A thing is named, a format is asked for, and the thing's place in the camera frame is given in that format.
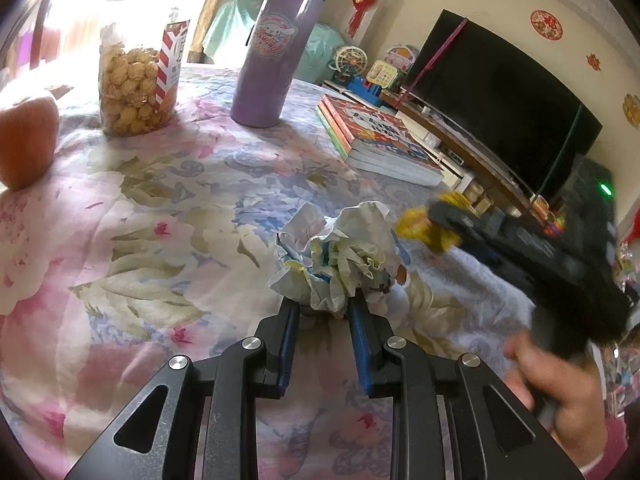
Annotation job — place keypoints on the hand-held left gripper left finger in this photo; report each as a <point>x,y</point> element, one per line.
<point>288,345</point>

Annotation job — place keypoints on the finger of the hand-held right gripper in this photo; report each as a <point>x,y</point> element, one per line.
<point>482,254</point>
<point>465,217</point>

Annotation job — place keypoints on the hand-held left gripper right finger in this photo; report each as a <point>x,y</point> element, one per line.
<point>360,350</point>

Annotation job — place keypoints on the yellow snack wrapper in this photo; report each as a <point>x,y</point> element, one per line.
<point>420,227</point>

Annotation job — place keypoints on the printed paper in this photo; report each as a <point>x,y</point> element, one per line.
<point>345,250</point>

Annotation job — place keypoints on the person's right forearm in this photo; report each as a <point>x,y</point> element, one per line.
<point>607,452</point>

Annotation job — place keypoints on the person's right hand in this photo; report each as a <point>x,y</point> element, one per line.
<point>565,395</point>

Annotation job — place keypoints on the rainbow stacking rings toy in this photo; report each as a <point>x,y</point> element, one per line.
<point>556,221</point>

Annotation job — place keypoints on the stack of books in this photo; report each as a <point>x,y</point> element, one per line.
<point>417,179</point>

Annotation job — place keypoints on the green thin stick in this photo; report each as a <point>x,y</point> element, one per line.
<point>562,145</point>

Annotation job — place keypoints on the colourful cover book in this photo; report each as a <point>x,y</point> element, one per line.
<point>380,130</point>

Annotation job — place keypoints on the black flat television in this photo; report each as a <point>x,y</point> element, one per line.
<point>500,100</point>

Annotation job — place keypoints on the pink thin stick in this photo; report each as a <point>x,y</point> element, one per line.
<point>435,60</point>

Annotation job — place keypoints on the blue toy block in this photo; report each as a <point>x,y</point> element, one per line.
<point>365,90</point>

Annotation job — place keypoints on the green toy cash register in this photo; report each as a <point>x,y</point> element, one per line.
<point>382,76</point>

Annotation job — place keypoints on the pink toy machine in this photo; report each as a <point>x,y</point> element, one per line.
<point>402,57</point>

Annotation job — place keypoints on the small toy fan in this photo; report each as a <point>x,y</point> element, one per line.
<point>347,65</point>

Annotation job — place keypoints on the floral tablecloth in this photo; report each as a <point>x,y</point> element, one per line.
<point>150,210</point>

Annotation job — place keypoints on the purple insulated bottle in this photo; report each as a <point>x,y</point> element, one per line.
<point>270,70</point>

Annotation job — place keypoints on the clear popcorn jar striped label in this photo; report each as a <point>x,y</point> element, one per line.
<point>135,90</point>

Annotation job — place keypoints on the orange fruit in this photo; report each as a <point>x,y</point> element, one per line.
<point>27,140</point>

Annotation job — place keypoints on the yellow red wall sticker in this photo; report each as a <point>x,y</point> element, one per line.
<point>632,109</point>

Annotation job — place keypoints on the small red wall sticker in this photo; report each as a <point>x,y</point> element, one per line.
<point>594,62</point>

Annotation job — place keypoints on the round red wall sticker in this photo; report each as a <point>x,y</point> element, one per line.
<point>545,24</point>

